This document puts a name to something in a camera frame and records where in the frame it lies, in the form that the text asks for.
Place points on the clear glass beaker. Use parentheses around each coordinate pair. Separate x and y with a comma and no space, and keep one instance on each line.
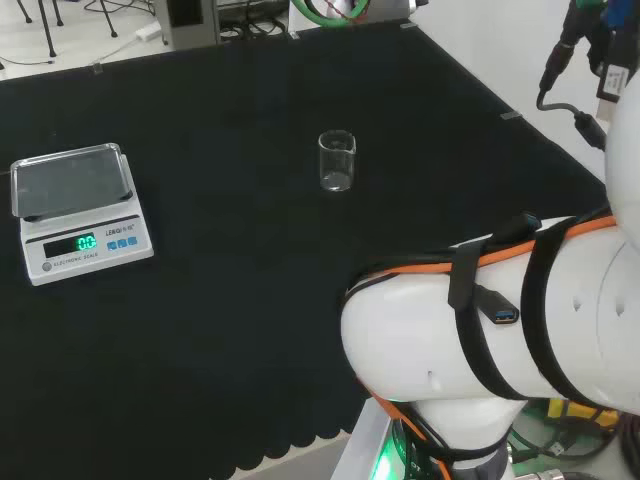
(336,165)

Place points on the black bench cloth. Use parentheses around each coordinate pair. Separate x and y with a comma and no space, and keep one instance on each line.
(225,275)

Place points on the white electronic balance steel pan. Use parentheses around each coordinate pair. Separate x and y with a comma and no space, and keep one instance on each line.
(85,250)

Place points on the grey metal cabinet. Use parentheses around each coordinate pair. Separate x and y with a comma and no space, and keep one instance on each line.
(190,22)

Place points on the white power strip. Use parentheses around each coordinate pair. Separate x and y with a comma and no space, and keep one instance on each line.
(147,33)

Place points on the black tripod leg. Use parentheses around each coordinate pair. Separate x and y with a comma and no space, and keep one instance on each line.
(109,20)
(47,30)

